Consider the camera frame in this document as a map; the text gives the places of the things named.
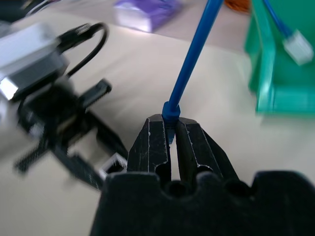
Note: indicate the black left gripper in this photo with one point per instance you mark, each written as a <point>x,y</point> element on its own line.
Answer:
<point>54,115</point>

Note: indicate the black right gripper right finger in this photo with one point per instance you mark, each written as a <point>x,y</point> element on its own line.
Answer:
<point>197,150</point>

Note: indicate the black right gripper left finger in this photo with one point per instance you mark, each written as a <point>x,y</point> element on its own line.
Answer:
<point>150,147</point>

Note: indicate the white coupler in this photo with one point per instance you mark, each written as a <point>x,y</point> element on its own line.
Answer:
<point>104,169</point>
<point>298,48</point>

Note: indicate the green plastic bin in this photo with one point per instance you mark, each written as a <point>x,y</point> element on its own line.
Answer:
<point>261,56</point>

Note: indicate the purple and white box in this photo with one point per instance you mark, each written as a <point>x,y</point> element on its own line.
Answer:
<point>145,13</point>

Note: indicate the dark background equipment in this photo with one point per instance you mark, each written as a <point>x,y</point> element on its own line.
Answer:
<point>12,8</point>

